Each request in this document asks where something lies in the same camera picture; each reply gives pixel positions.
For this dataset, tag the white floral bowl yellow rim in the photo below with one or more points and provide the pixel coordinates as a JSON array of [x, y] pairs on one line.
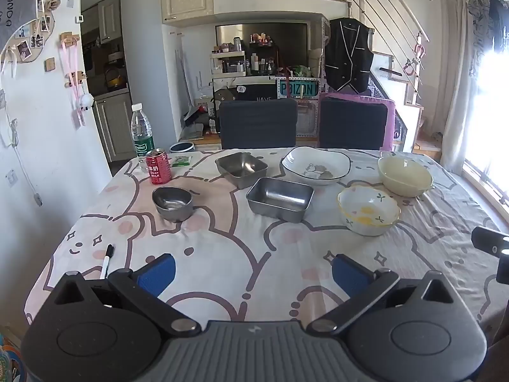
[[368, 211]]

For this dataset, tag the clear plastic water bottle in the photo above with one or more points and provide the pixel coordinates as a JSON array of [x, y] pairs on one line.
[[142, 135]]

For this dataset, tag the round steel bowl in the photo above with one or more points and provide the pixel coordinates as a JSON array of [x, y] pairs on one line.
[[173, 205]]

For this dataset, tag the dark blue chair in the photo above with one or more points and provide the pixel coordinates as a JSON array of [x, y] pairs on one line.
[[258, 123], [352, 125]]

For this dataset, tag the blue round bin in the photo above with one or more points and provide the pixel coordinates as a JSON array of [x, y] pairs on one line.
[[182, 147]]

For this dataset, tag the white plate with dark rim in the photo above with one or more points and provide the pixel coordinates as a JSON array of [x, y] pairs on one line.
[[314, 165]]

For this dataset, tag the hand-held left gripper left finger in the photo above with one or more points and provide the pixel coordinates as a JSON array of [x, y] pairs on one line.
[[157, 274]]

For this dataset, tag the black box with white print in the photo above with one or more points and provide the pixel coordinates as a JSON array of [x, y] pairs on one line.
[[258, 92]]

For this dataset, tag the hanging clothes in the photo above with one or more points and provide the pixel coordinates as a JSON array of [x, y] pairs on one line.
[[483, 20]]

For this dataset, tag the green snack packet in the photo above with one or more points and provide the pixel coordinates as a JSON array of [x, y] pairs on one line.
[[181, 161]]

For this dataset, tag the pink chair cover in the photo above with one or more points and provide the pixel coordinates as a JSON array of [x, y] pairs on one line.
[[391, 127]]

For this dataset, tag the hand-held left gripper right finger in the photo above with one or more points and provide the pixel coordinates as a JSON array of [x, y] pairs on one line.
[[352, 274]]

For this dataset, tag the wall photo board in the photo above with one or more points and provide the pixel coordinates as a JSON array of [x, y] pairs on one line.
[[24, 20]]

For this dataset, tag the cream kitchen cabinet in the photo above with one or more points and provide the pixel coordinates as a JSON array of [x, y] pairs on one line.
[[113, 123]]

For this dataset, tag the rectangular steel container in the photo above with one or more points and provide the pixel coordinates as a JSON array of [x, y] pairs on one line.
[[278, 199]]

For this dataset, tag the teal sign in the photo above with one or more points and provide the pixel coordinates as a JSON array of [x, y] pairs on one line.
[[298, 88]]

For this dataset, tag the white cosmetics rack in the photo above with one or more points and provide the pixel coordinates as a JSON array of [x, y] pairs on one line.
[[226, 63]]

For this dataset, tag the black vest with white trim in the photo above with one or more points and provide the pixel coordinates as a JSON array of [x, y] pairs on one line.
[[349, 53]]

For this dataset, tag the stair railing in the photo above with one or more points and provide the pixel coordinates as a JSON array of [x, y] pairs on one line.
[[389, 4]]

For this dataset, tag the square steel bowl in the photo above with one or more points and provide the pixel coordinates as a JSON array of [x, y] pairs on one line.
[[240, 169]]

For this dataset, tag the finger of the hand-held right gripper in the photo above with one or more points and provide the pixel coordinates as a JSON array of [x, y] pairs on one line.
[[487, 238]]

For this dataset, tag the black and white marker pen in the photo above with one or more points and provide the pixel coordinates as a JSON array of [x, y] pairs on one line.
[[107, 260]]

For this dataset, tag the red drink can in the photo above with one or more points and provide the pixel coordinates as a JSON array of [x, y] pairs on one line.
[[158, 167]]

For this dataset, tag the yellow kettle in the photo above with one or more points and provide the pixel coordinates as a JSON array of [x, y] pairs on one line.
[[113, 81]]

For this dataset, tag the beige curtain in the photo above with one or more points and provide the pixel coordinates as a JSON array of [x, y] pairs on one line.
[[459, 87]]

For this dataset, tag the pink ribbon with plush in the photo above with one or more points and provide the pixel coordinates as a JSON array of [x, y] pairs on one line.
[[77, 87]]

